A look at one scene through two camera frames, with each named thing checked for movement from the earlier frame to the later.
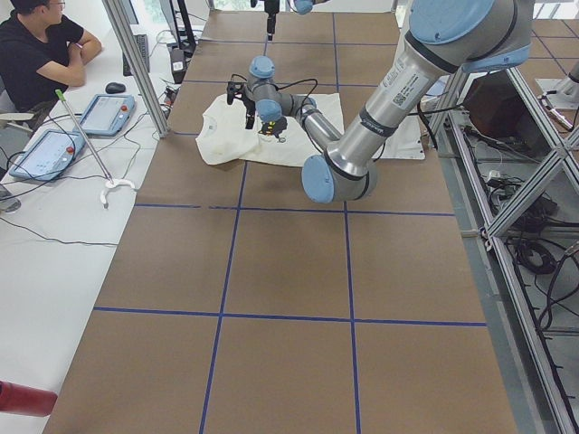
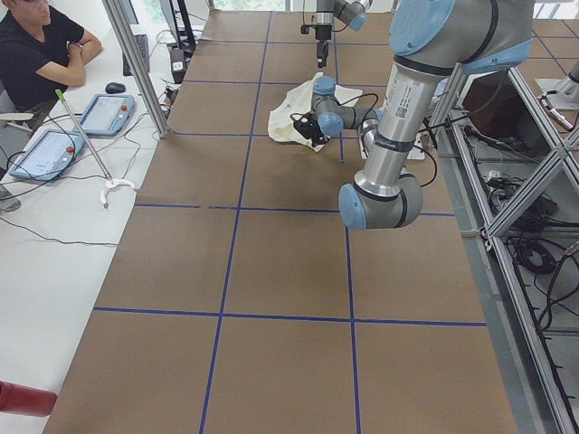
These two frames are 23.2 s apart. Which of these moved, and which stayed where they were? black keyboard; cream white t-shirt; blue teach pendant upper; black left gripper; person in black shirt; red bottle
Moved: cream white t-shirt; black left gripper
Stayed: blue teach pendant upper; person in black shirt; black keyboard; red bottle
